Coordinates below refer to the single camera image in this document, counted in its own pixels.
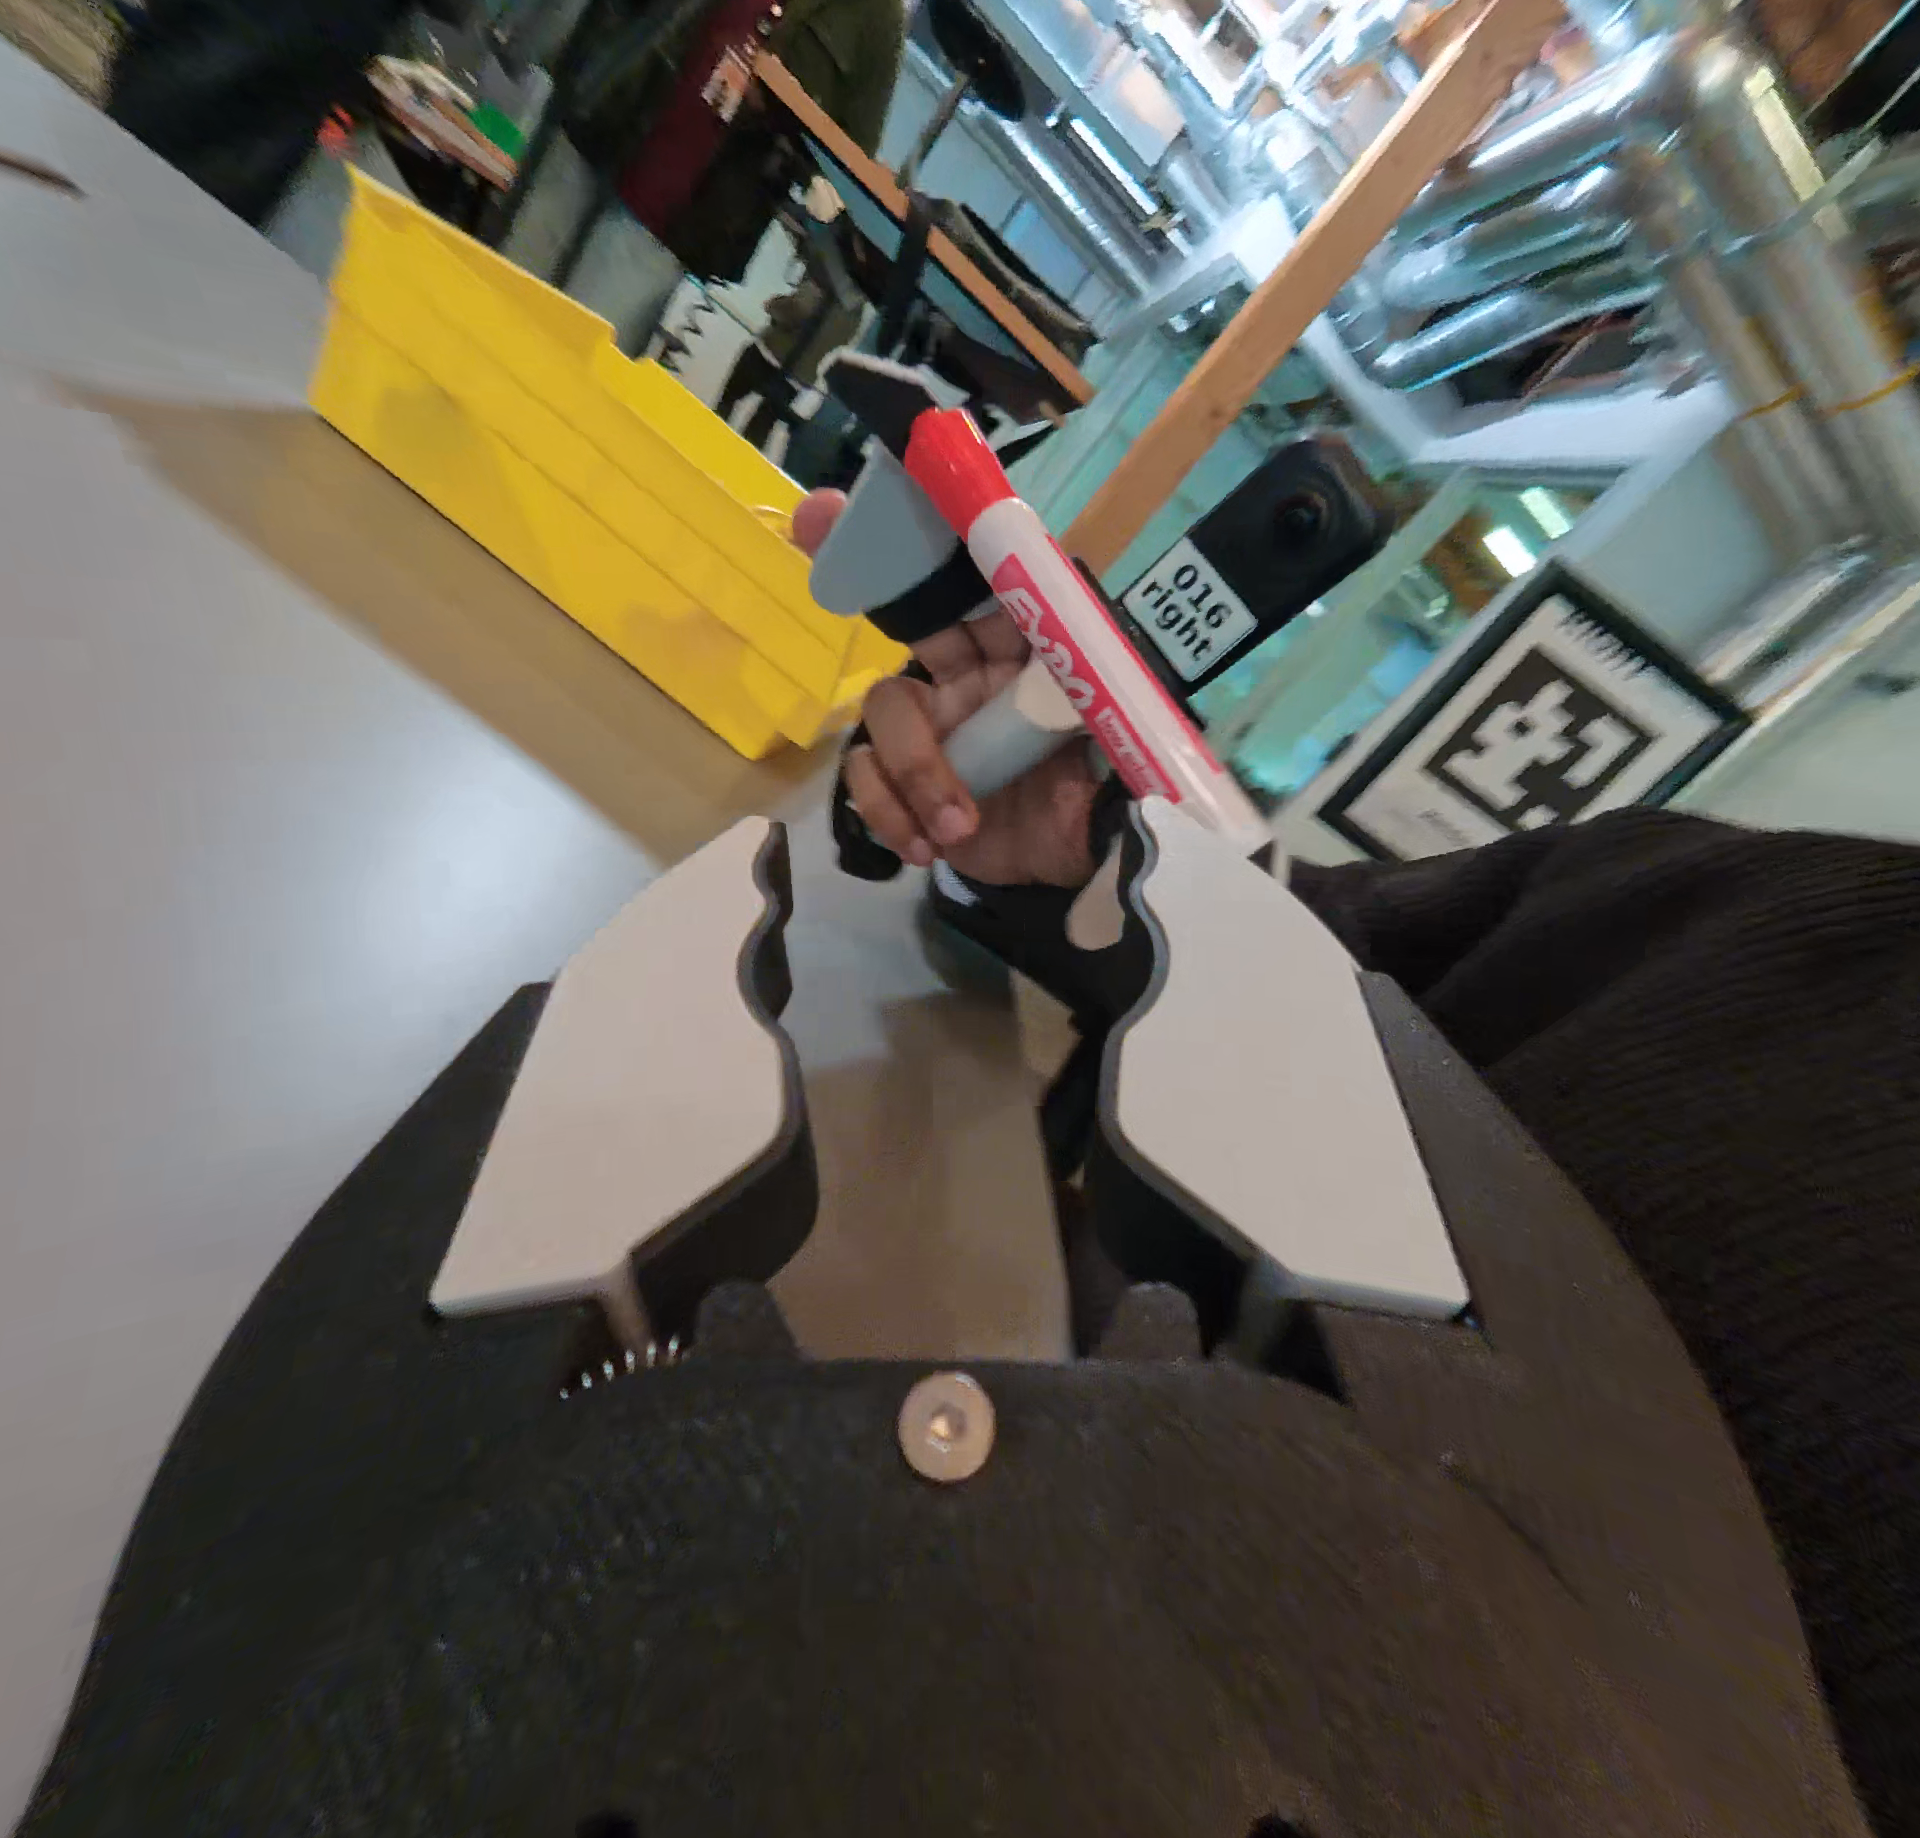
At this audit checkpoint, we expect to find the wooden-edged standing desk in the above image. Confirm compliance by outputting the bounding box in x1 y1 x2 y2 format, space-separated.
753 45 1103 412

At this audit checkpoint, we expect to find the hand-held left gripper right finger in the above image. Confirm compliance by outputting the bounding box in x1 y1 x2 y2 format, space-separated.
1090 800 1476 1339

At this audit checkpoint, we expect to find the black round-top stand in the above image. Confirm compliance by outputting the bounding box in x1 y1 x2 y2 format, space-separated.
915 0 1033 205

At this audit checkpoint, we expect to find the wooden post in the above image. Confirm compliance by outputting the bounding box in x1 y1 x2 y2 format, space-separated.
1060 0 1572 579

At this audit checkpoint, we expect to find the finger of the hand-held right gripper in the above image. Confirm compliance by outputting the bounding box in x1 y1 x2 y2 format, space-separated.
1051 803 1161 970

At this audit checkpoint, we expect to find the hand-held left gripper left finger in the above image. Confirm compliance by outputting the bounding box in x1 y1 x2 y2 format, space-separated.
427 819 823 1349

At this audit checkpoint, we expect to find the yellow storage bin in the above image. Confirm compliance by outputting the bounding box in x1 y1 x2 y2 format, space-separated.
305 164 915 759

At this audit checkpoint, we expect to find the framed tag sign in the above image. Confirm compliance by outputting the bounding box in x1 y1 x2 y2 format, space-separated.
1315 559 1753 865

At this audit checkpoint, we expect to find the person's right hand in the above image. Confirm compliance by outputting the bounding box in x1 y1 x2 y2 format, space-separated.
790 490 1127 893

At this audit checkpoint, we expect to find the red dry-erase marker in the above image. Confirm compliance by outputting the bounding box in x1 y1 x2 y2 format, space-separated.
904 405 1278 855

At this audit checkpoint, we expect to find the person's right forearm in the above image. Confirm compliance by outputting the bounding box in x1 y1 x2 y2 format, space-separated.
1294 811 1920 1838

